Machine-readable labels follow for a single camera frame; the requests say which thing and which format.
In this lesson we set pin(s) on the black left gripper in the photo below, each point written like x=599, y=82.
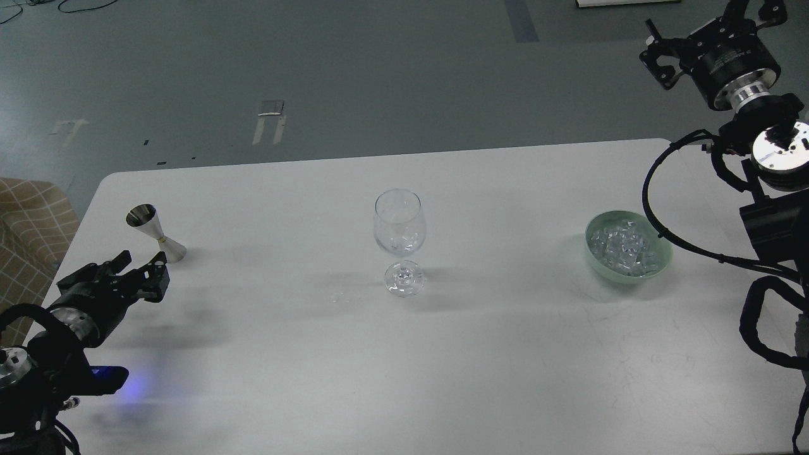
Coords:
x=95, y=299

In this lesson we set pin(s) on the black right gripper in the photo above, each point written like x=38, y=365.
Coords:
x=733, y=60

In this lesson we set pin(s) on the steel double jigger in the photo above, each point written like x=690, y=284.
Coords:
x=145, y=219

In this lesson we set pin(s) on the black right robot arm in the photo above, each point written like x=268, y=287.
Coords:
x=762, y=150

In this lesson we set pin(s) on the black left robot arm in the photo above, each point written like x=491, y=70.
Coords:
x=51, y=372

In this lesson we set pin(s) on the pile of ice cubes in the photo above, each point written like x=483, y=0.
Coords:
x=622, y=247

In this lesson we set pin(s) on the clear wine glass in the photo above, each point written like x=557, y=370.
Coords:
x=400, y=229

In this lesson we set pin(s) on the beige checkered chair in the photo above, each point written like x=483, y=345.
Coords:
x=38, y=224

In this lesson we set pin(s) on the green bowl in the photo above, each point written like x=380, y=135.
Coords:
x=660, y=245

